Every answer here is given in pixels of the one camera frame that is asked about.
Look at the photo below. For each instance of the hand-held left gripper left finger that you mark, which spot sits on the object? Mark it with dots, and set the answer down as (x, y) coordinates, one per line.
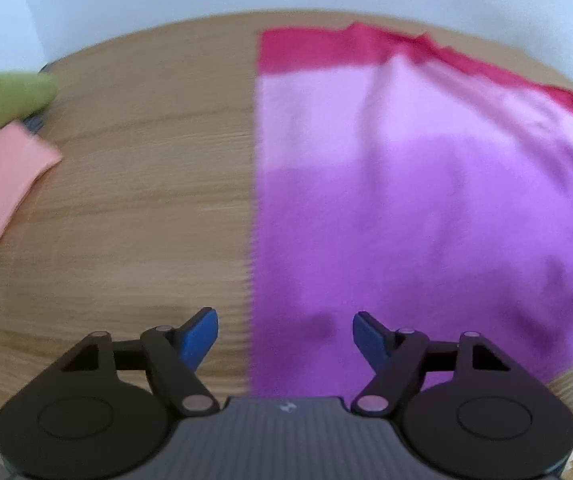
(200, 334)

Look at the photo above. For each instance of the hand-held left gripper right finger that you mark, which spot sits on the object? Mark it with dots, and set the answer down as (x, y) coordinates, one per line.
(367, 336)

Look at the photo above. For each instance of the pink and purple garment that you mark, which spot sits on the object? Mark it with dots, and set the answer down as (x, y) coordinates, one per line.
(396, 220)

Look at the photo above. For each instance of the peach folded cloth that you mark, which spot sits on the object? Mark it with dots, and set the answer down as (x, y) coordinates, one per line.
(4, 180)

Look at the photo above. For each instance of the dark object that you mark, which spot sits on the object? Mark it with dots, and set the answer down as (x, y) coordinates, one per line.
(32, 122)

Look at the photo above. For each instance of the green cloth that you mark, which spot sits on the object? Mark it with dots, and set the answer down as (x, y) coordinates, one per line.
(6, 97)

